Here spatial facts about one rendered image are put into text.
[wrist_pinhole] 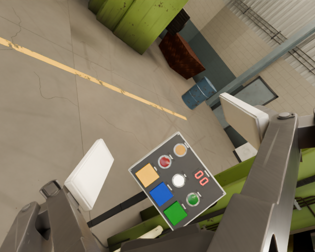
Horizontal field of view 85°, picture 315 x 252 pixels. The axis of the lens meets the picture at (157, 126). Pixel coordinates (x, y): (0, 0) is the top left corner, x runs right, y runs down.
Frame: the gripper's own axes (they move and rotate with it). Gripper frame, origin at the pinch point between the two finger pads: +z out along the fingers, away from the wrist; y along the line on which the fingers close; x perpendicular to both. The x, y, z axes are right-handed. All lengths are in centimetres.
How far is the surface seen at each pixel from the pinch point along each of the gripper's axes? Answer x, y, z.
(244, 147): -355, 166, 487
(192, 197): -50, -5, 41
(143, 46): 49, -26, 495
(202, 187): -48, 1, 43
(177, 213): -53, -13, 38
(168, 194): -45, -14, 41
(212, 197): -53, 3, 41
